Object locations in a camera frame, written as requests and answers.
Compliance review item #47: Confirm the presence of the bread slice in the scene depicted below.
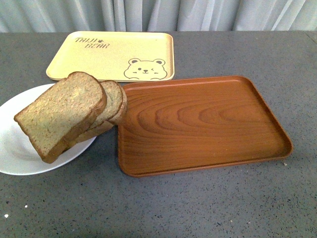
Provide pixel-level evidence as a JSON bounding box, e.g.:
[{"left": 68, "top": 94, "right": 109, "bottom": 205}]
[
  {"left": 66, "top": 80, "right": 128, "bottom": 149},
  {"left": 14, "top": 72, "right": 107, "bottom": 164}
]

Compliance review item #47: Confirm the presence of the white plate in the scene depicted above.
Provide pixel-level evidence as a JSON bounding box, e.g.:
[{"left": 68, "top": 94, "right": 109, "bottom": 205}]
[{"left": 0, "top": 84, "right": 95, "bottom": 176}]

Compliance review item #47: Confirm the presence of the grey curtain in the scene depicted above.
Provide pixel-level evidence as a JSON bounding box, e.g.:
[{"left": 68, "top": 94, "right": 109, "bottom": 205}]
[{"left": 0, "top": 0, "right": 317, "bottom": 33}]

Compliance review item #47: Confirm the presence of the yellow bear tray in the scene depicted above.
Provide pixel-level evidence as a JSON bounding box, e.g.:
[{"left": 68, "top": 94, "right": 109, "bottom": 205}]
[{"left": 46, "top": 31, "right": 174, "bottom": 82}]

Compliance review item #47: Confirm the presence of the brown wooden tray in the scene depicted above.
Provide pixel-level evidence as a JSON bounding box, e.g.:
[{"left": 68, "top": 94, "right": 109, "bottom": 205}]
[{"left": 118, "top": 76, "right": 293, "bottom": 177}]

